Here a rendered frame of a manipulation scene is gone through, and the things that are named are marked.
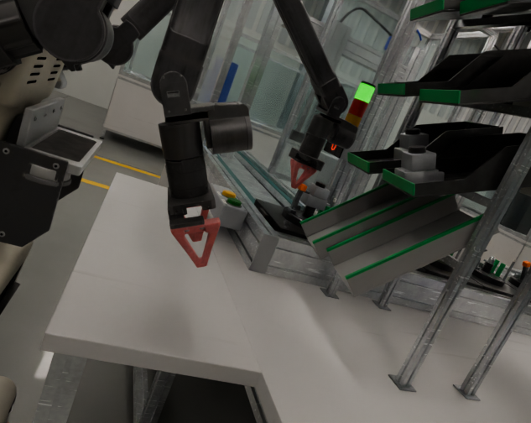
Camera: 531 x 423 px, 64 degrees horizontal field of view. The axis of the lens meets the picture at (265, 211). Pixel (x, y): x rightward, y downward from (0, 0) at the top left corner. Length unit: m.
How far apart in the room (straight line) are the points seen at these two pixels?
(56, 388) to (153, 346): 0.15
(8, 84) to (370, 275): 0.64
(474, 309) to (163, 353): 1.06
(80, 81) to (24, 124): 8.53
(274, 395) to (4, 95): 0.58
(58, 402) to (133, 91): 5.55
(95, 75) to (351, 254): 8.57
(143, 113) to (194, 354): 5.57
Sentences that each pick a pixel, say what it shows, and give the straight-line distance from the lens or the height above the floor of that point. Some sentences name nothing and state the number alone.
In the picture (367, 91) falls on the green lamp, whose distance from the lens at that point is 1.40.
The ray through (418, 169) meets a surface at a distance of 0.79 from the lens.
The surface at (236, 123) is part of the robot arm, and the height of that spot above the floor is 1.20.
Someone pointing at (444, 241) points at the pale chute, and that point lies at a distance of 0.80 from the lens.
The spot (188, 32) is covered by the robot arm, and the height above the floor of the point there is 1.28.
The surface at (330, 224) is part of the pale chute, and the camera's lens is 1.01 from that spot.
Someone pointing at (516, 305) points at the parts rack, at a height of 1.07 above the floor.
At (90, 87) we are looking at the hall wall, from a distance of 9.25.
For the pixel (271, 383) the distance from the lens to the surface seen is 0.69.
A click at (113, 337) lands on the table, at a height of 0.86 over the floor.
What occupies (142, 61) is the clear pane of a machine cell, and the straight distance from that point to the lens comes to 6.13.
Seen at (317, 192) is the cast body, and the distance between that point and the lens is 1.18.
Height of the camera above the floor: 1.24
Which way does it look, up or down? 13 degrees down
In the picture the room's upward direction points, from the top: 22 degrees clockwise
